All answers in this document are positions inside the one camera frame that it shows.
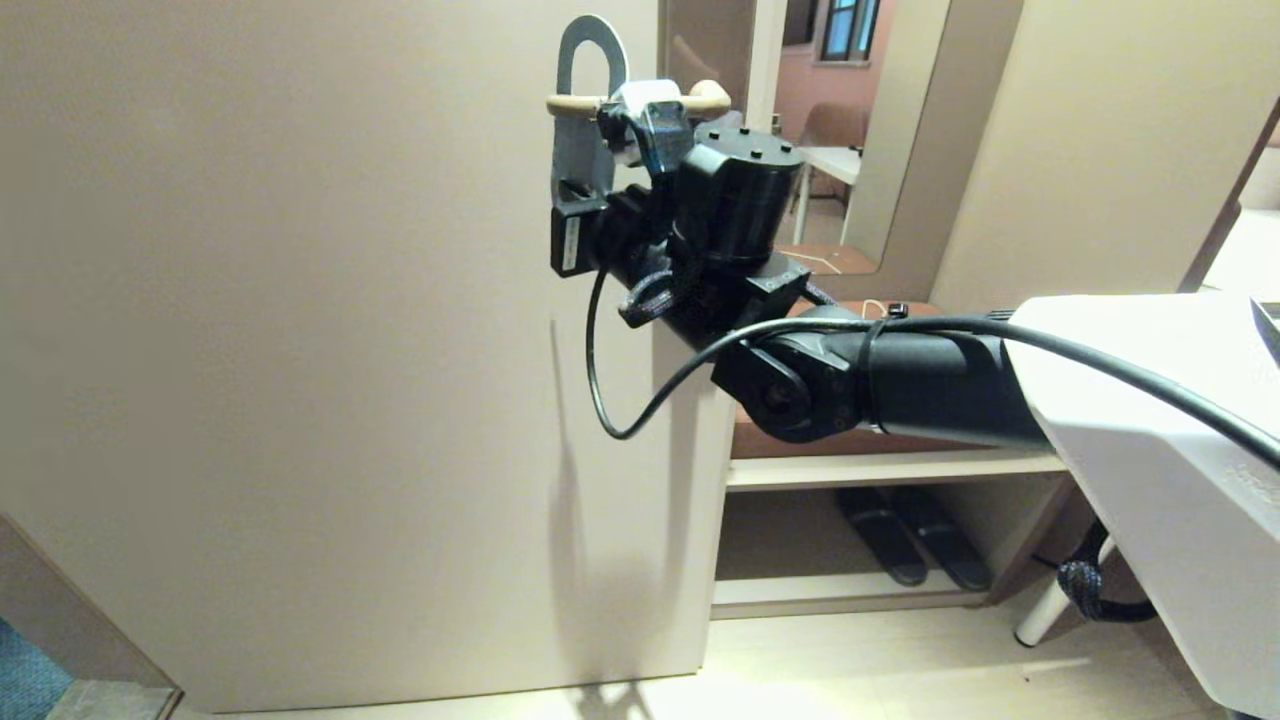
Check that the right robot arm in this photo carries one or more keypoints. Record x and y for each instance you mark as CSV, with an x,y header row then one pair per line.
x,y
940,385

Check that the beige door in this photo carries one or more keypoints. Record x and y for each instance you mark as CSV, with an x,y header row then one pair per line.
x,y
300,350

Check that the grey door hanger sign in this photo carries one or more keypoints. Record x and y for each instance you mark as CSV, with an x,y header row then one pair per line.
x,y
580,150

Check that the black slipper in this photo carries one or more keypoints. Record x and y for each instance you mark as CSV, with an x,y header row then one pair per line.
x,y
885,540
950,545

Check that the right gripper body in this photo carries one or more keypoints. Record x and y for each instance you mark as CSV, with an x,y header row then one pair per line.
x,y
625,235

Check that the wall mirror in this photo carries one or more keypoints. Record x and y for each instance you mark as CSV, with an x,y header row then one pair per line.
x,y
900,215

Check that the wooden shelf unit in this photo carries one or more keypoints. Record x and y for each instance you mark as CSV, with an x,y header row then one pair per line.
x,y
880,468

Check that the white furniture leg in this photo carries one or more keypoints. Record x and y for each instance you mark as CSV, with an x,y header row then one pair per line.
x,y
1045,612

